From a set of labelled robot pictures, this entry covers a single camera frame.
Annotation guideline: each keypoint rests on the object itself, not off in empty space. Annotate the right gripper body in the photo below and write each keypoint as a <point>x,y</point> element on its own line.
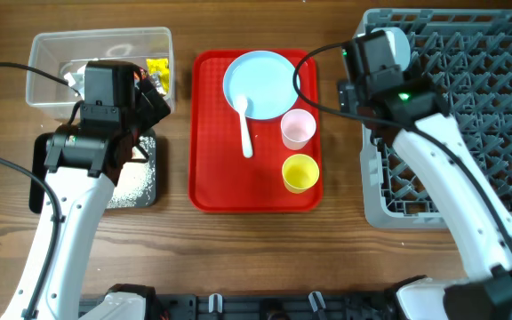
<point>347,99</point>

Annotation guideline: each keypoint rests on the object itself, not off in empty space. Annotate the grey dishwasher rack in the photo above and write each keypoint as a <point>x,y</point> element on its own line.
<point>468,55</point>

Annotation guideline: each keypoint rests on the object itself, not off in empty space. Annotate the black food waste tray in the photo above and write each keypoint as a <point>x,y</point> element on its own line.
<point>36,193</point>

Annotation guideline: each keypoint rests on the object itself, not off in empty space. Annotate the yellow plastic cup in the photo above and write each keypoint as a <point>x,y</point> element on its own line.
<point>300,172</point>

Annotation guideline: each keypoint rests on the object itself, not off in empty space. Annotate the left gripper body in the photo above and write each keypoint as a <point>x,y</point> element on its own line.
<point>142,116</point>

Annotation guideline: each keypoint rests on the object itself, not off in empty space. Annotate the light blue plate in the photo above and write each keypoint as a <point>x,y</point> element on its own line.
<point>265,79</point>

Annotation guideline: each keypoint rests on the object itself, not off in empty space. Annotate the red plastic tray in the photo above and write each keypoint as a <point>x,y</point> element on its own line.
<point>220,178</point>

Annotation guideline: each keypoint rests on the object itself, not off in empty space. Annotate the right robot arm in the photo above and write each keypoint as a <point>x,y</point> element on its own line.
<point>410,114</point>

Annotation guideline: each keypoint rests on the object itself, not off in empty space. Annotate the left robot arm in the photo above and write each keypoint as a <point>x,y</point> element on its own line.
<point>83,160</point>

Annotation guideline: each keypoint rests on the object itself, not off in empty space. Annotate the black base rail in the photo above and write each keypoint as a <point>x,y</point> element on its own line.
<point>316,305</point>

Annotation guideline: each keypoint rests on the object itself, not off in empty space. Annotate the pile of rice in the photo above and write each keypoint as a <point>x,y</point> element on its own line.
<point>136,187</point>

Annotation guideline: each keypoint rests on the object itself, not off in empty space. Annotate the clear plastic waste bin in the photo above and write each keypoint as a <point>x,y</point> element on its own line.
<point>50,50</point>

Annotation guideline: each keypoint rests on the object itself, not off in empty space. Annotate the white plastic spoon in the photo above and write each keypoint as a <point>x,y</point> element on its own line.
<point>241,106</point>

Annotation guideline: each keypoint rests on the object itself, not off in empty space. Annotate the yellow snack wrapper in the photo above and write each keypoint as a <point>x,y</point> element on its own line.
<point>159,74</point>

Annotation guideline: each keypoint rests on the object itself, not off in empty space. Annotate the white tissue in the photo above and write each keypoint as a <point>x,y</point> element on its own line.
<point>73,73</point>

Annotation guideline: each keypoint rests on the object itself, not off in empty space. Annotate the pink plastic cup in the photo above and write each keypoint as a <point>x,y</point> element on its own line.
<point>298,126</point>

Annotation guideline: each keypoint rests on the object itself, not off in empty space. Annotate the light blue bowl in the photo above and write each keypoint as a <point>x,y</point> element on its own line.
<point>399,45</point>

